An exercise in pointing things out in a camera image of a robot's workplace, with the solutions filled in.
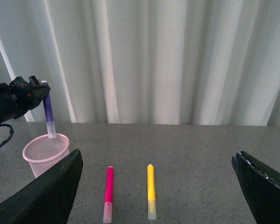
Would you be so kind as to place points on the pink mesh cup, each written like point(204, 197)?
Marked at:
point(44, 152)

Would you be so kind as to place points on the white curtain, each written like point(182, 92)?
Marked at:
point(198, 62)

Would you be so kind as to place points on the yellow pen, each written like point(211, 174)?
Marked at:
point(151, 201)

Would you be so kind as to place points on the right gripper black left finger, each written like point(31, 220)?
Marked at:
point(49, 198)

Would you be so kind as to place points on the purple pen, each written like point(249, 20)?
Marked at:
point(49, 117)

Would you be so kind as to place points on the pink pen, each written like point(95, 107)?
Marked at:
point(107, 215)

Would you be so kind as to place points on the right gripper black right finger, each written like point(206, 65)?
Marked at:
point(260, 185)

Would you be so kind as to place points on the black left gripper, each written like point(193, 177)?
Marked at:
point(20, 96)

